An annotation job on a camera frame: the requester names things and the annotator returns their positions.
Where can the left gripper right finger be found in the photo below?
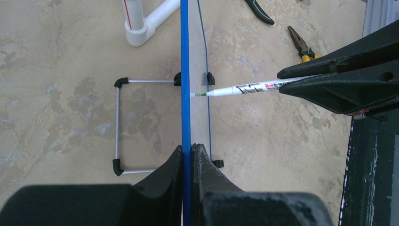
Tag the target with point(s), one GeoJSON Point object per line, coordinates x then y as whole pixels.
{"type": "Point", "coordinates": [216, 201]}

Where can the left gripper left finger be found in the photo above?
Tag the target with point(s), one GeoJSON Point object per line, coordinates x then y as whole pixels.
{"type": "Point", "coordinates": [156, 200]}

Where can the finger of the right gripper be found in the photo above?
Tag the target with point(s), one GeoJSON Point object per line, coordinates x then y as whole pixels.
{"type": "Point", "coordinates": [376, 48]}
{"type": "Point", "coordinates": [367, 91]}

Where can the white green whiteboard marker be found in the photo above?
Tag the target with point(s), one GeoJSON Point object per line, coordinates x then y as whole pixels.
{"type": "Point", "coordinates": [249, 88]}

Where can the blue framed whiteboard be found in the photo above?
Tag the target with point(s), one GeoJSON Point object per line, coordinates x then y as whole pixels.
{"type": "Point", "coordinates": [194, 76]}

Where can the yellow handled pliers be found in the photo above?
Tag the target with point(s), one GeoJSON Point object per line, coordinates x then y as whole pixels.
{"type": "Point", "coordinates": [305, 52]}

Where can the black handled pliers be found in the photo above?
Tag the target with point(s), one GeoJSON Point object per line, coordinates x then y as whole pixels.
{"type": "Point", "coordinates": [259, 12]}

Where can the white pvc pipe frame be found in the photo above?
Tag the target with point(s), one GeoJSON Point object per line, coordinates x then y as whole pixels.
{"type": "Point", "coordinates": [139, 29]}

